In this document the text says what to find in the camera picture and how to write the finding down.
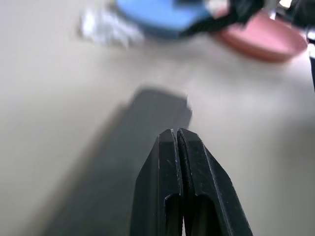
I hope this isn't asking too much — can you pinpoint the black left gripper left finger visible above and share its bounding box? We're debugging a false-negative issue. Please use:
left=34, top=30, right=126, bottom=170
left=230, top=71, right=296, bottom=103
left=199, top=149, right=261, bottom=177
left=129, top=128, right=185, bottom=236

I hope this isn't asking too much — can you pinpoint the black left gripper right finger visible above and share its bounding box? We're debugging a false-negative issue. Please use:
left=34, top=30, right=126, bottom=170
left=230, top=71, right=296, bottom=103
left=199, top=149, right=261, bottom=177
left=177, top=127, right=254, bottom=236

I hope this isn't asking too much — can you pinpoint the pink plate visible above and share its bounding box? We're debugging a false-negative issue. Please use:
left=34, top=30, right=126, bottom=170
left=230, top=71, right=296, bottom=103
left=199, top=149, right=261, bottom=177
left=216, top=6, right=309, bottom=62

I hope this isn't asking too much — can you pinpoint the crumpled white wrapper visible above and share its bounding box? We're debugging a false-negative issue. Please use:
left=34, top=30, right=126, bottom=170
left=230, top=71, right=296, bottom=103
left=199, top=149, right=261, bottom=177
left=77, top=7, right=146, bottom=47

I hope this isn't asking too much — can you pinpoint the blue plate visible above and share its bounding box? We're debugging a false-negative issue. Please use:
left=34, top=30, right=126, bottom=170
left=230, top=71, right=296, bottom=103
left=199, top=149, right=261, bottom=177
left=115, top=0, right=214, bottom=40

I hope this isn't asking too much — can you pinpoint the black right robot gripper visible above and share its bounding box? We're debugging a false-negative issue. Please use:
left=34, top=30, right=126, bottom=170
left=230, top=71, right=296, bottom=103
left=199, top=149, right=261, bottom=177
left=290, top=0, right=315, bottom=28

